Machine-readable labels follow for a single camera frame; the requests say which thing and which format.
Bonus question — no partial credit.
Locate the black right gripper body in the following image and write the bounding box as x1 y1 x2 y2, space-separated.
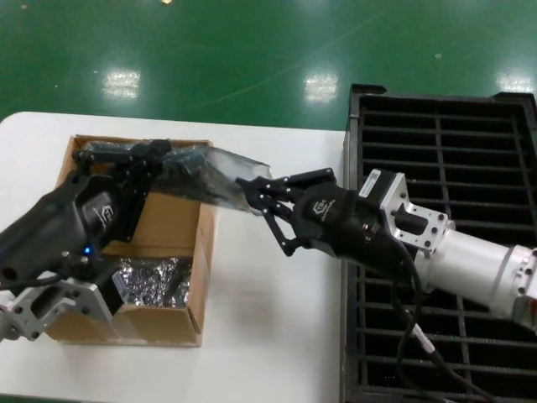
291 184 416 276

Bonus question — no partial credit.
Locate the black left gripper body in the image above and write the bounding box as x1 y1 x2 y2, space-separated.
0 174 142 290

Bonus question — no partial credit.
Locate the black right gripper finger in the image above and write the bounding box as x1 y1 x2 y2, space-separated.
234 166 336 202
245 191 304 258

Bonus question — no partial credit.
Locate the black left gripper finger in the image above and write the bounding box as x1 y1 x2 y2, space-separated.
112 161 164 243
71 139 172 177

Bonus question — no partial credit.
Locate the translucent antistatic bag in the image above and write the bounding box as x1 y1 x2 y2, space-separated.
161 144 274 213

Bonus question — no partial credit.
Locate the brown cardboard box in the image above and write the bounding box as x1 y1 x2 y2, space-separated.
44 133 222 349

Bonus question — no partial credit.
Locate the black slotted plastic container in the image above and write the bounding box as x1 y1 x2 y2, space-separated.
341 83 537 403

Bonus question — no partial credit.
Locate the silver bagged graphics card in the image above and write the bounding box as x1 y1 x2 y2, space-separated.
111 255 194 311

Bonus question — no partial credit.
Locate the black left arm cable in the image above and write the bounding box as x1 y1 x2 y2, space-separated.
0 270 64 295

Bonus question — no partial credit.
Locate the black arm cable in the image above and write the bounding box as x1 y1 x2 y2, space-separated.
0 270 64 295
364 217 500 403

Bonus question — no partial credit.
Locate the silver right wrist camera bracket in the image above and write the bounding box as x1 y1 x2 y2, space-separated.
358 169 456 258

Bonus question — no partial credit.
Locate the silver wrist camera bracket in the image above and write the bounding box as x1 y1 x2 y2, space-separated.
358 169 456 258
10 268 127 342

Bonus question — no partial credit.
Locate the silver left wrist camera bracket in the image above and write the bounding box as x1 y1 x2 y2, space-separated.
10 268 127 342

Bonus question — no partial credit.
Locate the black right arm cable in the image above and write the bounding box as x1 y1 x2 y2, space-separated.
364 217 500 403

